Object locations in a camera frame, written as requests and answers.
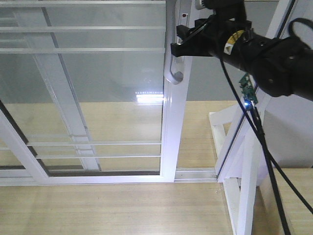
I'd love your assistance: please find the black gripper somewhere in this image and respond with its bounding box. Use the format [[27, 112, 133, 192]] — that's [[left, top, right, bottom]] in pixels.
[[170, 0, 253, 66]]

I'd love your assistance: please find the grey metal door handle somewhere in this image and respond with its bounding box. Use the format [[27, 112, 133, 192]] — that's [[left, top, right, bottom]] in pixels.
[[164, 0, 183, 85]]

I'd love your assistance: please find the white sliding glass door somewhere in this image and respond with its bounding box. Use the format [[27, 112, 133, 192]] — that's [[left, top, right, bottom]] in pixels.
[[0, 0, 195, 186]]

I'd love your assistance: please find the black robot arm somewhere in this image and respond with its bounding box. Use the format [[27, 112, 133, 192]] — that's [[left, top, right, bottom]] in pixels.
[[171, 0, 313, 100]]

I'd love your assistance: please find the fixed glass door panel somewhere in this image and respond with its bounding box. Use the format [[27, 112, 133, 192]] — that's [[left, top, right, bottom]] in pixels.
[[0, 1, 101, 176]]

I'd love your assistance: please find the green circuit board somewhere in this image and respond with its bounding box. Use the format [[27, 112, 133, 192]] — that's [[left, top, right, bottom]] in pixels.
[[239, 73, 258, 110]]

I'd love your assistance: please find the light wooden platform board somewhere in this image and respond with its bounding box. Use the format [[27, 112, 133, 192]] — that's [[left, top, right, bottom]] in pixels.
[[0, 101, 234, 235]]

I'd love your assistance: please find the white triangular support brace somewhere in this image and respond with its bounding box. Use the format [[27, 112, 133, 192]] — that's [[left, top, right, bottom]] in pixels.
[[209, 105, 262, 235]]

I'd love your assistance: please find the aluminium floor track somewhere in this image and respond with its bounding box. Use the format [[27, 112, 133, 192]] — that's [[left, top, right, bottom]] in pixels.
[[174, 167, 217, 183]]

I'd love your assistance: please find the plywood box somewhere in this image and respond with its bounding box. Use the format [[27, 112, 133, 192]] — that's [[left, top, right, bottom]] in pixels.
[[260, 168, 313, 235]]

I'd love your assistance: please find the black cable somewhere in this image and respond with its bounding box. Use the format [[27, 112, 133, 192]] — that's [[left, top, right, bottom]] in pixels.
[[219, 57, 291, 235], [241, 93, 313, 213]]

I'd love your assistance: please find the white door frame post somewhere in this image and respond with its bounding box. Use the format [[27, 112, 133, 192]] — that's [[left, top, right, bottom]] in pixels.
[[214, 0, 313, 183]]

